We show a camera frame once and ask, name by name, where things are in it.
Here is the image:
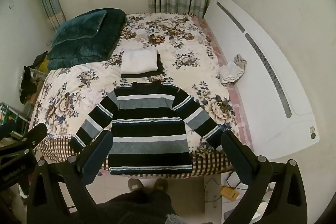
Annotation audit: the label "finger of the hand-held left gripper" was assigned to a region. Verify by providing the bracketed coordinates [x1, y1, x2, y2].
[0, 120, 18, 139]
[0, 123, 48, 162]

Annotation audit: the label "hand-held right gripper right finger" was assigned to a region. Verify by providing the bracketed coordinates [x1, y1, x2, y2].
[220, 131, 308, 224]

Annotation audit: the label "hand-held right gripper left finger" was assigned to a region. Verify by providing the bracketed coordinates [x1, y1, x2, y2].
[26, 130, 114, 224]

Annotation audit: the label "striped knit sweater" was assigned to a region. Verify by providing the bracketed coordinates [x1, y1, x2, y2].
[70, 81, 228, 176]

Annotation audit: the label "black hanging clothes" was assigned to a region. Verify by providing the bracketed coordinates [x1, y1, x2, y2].
[20, 65, 40, 105]

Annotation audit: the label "yellow power strip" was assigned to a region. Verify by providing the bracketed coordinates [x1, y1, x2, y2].
[220, 185, 240, 201]

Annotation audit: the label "pink checked mattress cover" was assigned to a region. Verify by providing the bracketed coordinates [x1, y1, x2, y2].
[191, 16, 254, 154]

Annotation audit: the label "grey slipper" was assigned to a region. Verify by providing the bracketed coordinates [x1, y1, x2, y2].
[128, 178, 144, 192]
[153, 178, 169, 192]

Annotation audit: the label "person's dark trousers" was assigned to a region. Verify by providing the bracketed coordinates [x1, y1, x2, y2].
[97, 189, 177, 224]

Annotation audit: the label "yellow bag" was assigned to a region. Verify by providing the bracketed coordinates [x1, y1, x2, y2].
[39, 59, 50, 73]

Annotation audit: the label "white grey crumpled garment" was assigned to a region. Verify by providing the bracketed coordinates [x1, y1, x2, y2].
[219, 55, 248, 86]

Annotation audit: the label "white bed headboard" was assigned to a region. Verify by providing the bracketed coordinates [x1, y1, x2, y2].
[203, 0, 321, 161]

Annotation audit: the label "white folded cloth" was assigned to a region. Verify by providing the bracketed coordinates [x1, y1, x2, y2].
[121, 49, 158, 75]

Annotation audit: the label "dark folded cloth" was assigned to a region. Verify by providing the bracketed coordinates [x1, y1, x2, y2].
[121, 53, 165, 79]

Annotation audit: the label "dark green pillow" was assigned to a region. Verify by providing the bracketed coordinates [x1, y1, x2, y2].
[51, 10, 108, 46]

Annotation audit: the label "dark green quilt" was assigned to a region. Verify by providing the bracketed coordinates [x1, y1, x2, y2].
[47, 8, 128, 71]

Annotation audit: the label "floral bed sheet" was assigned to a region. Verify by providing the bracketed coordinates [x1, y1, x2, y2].
[28, 12, 244, 177]

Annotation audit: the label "black power cable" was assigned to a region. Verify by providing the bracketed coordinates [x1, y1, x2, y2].
[225, 169, 248, 190]

